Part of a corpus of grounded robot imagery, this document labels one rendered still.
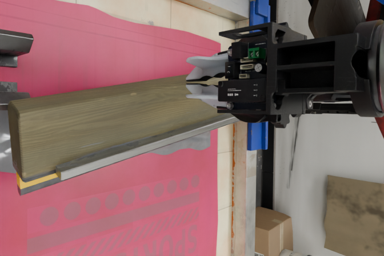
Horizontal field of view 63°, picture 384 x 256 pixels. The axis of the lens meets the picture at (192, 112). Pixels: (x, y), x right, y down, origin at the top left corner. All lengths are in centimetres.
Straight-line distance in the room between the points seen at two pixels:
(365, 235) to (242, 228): 176
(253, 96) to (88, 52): 26
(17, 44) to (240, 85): 21
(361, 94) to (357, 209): 216
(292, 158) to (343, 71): 234
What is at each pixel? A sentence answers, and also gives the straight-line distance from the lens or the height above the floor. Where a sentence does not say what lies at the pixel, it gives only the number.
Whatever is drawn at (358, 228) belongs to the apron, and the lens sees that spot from 241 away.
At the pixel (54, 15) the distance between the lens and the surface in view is 43.
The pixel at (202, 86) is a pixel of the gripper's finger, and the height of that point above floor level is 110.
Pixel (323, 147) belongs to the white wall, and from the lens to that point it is 245.
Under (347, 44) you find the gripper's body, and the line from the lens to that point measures 23.
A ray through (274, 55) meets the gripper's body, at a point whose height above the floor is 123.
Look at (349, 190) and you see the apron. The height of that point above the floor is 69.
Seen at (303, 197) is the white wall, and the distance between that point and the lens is 258.
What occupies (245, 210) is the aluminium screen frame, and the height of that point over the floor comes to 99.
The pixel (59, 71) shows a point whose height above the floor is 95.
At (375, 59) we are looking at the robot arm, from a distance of 24.
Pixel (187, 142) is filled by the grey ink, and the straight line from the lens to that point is 55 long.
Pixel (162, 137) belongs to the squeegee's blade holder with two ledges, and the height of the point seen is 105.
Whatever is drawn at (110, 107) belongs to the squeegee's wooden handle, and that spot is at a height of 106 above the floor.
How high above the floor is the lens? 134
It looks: 43 degrees down
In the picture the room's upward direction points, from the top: 92 degrees clockwise
